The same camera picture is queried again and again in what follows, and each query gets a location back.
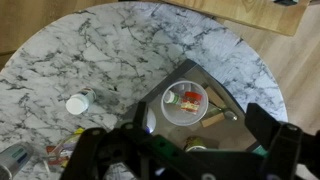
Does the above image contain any glass jar with gold lid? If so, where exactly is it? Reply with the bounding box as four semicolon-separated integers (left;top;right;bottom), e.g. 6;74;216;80
184;136;206;152

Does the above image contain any grey metal can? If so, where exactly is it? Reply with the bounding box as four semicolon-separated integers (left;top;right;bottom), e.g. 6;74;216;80
0;142;34;180

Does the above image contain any dark blue cardboard box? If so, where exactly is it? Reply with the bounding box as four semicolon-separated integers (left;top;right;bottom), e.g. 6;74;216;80
114;59;268;158

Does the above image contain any clear plastic container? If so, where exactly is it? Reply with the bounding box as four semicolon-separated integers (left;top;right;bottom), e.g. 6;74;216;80
46;128;84;168

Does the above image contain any white pill bottle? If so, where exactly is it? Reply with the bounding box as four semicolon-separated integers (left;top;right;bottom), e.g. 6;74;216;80
66;88;96;115

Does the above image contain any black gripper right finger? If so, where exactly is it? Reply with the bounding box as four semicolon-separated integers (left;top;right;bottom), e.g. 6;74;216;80
245;103;320;180

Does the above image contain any white bottle with blue cap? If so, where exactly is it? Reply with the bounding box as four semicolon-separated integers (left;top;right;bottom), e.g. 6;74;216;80
146;108;156;133

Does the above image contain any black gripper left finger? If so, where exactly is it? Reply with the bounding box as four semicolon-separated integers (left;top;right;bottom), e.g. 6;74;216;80
60;102;147;180

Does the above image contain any wooden handled tool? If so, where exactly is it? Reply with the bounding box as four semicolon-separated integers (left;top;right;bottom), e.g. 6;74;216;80
201;87;238;127

